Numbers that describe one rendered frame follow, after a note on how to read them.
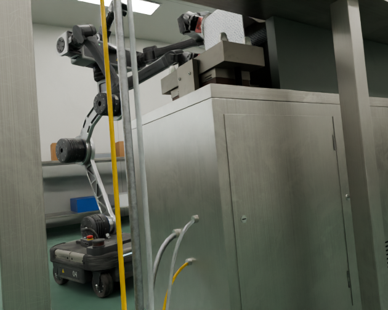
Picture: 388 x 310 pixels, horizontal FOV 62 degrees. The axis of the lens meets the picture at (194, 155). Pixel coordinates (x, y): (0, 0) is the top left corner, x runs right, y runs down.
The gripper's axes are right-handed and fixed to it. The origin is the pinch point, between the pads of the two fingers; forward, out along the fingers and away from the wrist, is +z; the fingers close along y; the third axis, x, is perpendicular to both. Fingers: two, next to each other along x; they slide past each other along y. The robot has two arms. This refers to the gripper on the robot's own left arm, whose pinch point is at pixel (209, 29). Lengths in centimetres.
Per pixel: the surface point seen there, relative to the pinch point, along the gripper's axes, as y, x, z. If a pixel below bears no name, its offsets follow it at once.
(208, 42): 7.2, -2.6, 11.2
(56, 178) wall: 9, -263, -239
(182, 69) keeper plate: 29.7, -7.6, 31.7
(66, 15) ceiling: -18, -76, -340
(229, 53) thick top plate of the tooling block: 26, 4, 48
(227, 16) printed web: 7.1, 9.3, 18.5
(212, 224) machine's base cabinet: 36, -36, 74
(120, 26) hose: 63, 10, 59
